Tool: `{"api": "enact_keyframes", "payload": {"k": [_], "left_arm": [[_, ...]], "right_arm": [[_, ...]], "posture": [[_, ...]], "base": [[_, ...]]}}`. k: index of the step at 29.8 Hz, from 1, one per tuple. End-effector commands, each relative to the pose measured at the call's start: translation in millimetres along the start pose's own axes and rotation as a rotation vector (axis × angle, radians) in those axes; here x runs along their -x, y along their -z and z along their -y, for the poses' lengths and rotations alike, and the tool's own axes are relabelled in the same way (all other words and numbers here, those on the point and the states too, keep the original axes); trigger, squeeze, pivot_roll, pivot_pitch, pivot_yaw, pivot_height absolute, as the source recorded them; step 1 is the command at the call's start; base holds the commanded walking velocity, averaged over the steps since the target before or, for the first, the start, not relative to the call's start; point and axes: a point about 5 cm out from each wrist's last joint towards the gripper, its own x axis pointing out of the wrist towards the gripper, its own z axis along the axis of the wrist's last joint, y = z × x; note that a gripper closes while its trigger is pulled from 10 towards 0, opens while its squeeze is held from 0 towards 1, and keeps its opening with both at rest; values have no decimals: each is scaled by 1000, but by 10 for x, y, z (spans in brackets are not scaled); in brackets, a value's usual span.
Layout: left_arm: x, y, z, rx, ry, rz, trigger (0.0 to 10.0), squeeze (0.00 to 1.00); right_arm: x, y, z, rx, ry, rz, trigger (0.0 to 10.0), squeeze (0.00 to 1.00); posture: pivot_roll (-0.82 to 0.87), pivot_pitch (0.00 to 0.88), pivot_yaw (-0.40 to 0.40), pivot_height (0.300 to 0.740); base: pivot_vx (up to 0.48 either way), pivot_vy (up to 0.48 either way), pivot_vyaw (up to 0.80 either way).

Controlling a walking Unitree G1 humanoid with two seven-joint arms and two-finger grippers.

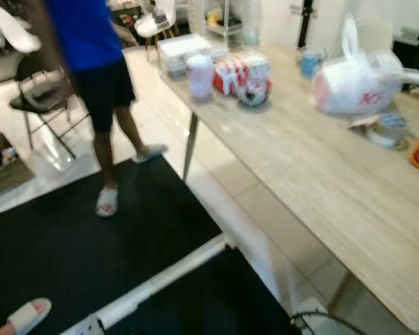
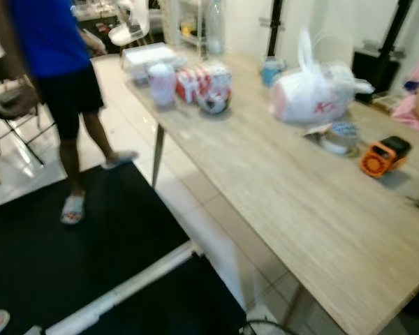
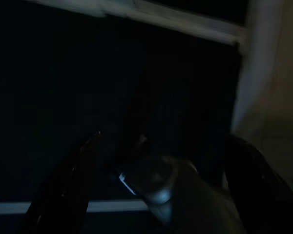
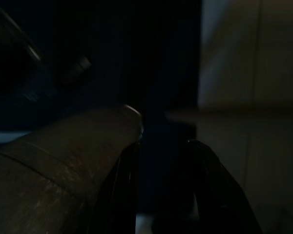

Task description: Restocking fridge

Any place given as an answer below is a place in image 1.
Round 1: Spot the large white bag red print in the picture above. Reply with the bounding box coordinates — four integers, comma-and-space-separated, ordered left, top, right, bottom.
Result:
311, 13, 419, 117

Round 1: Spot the black box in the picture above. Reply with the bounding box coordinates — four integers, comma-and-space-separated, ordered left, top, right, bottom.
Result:
393, 38, 419, 76

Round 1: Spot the light wooden table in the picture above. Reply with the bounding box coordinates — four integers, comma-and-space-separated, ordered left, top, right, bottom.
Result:
126, 42, 419, 334

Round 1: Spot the blue cup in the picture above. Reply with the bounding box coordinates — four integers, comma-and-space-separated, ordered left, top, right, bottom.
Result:
300, 47, 324, 79

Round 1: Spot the black white round container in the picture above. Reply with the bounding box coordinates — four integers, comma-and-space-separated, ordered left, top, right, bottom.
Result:
236, 80, 272, 109

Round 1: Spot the red white food box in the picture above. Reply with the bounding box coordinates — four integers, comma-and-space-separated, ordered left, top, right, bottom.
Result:
213, 52, 270, 98

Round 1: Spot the white pink cup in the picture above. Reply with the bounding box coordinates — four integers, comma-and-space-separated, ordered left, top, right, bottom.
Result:
186, 52, 215, 101

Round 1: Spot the clear acrylic rack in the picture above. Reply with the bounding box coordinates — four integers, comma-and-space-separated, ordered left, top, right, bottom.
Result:
199, 0, 263, 48

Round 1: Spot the white lidded box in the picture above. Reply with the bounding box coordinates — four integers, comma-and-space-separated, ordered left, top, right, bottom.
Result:
157, 33, 214, 77

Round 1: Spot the wide white floor strip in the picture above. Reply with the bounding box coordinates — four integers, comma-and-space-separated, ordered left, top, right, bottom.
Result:
59, 234, 235, 335

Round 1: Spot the white shell chair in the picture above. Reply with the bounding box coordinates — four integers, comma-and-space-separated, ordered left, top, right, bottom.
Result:
0, 3, 41, 54
134, 0, 177, 64

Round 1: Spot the black floor mat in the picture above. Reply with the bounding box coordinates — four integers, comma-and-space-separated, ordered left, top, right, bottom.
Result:
0, 155, 301, 335

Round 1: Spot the person in blue shirt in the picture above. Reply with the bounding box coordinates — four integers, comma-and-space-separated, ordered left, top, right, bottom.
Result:
24, 0, 170, 218

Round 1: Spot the black folding chair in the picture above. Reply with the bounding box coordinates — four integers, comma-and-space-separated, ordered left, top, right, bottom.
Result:
9, 52, 91, 160

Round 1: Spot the brown low box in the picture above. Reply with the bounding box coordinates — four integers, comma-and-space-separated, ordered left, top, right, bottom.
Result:
0, 133, 36, 200

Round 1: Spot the person's foot white sandal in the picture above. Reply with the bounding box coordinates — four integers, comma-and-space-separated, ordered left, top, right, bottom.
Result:
0, 298, 53, 335

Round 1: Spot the black cable loop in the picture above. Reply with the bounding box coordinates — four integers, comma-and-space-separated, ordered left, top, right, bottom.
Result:
290, 311, 367, 335

